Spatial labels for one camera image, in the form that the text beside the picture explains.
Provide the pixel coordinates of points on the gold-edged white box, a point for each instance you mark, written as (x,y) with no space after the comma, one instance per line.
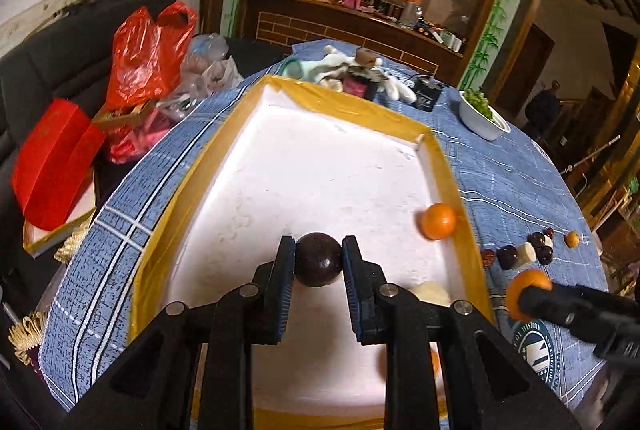
(55,237)

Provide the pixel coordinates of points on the white cloth glove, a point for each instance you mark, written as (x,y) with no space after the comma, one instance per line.
(400,89)

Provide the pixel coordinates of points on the beige cake piece front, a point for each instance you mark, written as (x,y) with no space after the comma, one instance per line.
(432,292)

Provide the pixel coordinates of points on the metal mop pole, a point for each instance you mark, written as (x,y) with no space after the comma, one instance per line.
(590,154)

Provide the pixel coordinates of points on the black box pink label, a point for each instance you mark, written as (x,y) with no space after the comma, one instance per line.
(357,85)

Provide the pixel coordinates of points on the orange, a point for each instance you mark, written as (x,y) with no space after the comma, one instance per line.
(525,281)
(435,359)
(437,221)

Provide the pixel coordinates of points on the red gift box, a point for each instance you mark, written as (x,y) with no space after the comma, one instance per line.
(55,159)

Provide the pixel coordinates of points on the small yellow-orange fruit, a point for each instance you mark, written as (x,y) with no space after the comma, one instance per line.
(572,238)

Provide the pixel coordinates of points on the gold tassel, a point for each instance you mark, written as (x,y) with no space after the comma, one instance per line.
(72,244)
(26,335)

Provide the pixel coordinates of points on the pink plastic bag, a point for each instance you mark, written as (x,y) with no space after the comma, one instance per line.
(132,139)

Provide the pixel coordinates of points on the beige cake roll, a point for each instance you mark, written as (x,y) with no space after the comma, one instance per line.
(526,255)

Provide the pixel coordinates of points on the white foam box yellow tape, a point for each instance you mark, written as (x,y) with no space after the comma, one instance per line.
(300,169)

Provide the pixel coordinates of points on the white bowl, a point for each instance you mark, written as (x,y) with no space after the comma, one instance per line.
(475,123)

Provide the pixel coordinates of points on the black sofa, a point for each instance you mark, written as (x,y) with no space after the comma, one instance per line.
(60,59)

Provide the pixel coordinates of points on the black battery box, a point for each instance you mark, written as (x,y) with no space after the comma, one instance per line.
(427,93)

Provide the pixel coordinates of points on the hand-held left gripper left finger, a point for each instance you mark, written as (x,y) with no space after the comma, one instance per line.
(286,290)

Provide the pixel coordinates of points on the clear plastic bags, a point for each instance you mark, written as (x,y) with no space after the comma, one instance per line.
(210,69)

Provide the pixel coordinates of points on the teal cup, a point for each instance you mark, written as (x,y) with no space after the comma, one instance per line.
(294,69)

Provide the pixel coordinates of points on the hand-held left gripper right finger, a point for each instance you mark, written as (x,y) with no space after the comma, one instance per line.
(352,290)

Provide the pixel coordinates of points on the green lettuce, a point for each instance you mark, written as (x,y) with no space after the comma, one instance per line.
(477,100)

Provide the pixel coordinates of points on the wooden counter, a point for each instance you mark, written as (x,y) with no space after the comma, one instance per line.
(310,27)

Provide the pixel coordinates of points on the bamboo wall painting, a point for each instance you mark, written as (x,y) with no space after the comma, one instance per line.
(492,9)

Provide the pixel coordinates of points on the dark purple passion fruit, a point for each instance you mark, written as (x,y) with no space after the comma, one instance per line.
(544,254)
(507,256)
(317,260)
(536,239)

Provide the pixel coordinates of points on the white toy with black device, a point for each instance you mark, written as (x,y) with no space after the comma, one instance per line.
(325,62)

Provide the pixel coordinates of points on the red plastic bag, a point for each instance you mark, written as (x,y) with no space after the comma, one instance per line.
(145,54)

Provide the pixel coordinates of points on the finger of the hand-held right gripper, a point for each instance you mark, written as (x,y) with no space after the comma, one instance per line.
(555,307)

